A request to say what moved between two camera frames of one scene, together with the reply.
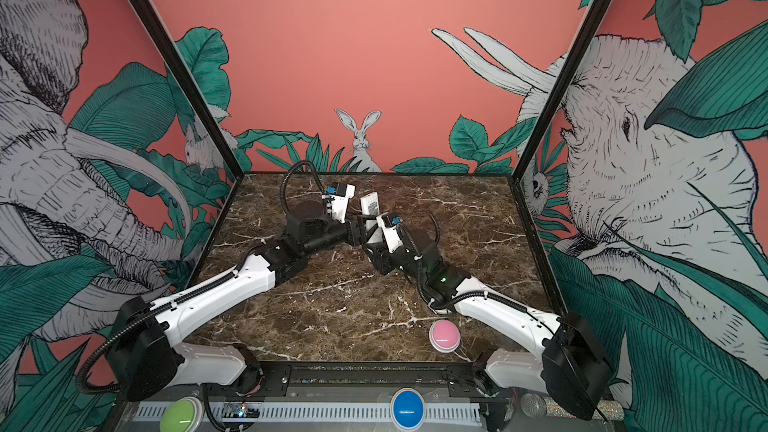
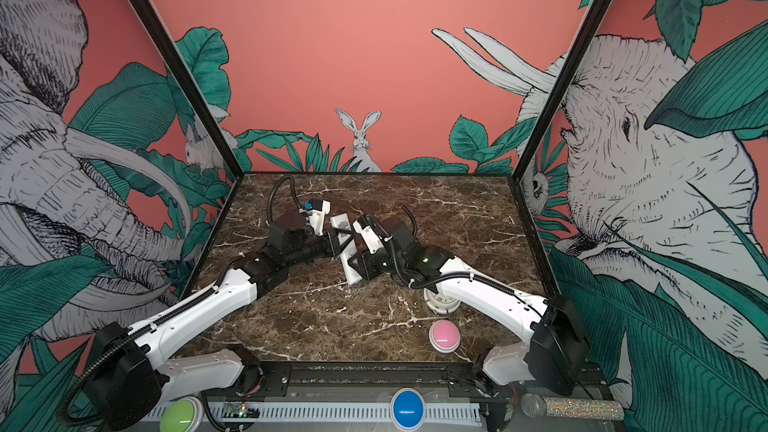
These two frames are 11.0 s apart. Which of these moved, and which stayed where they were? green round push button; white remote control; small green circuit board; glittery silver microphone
Moved: white remote control
Stayed: glittery silver microphone; green round push button; small green circuit board
